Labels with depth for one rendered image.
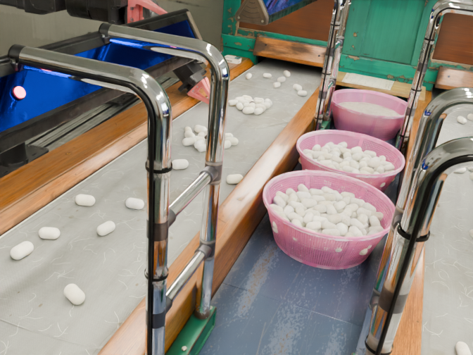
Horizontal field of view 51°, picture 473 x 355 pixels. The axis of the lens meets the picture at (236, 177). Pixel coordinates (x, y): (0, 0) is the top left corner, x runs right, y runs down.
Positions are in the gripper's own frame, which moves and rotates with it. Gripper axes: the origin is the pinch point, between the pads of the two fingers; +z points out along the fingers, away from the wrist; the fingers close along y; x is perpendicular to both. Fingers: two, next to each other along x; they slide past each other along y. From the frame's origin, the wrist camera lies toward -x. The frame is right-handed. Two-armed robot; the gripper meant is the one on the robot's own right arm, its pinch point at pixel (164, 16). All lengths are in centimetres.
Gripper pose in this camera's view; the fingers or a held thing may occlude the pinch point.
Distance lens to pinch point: 101.2
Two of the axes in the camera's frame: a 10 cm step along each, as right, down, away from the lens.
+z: 9.6, 2.1, -1.9
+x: -1.0, 8.8, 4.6
